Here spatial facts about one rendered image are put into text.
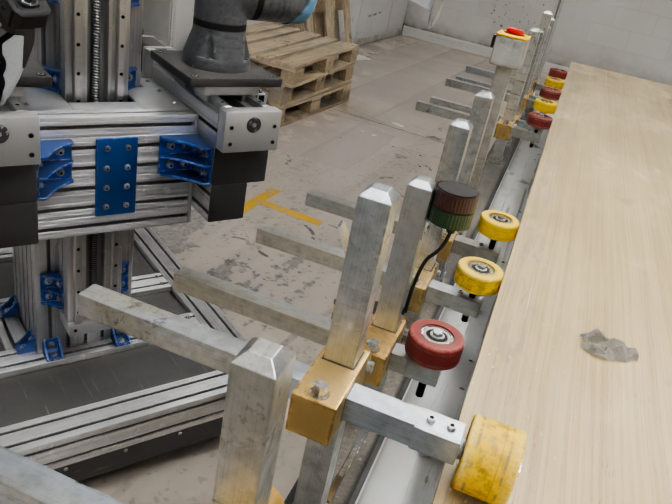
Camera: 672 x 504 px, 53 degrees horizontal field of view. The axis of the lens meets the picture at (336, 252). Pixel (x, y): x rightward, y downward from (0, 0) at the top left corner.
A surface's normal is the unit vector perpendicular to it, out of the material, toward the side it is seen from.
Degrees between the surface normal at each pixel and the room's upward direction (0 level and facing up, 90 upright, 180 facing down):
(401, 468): 0
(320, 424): 90
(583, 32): 90
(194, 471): 0
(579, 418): 0
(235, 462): 90
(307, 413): 90
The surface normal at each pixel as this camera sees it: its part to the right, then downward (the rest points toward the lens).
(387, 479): 0.18, -0.87
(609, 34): -0.42, 0.36
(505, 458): -0.07, -0.47
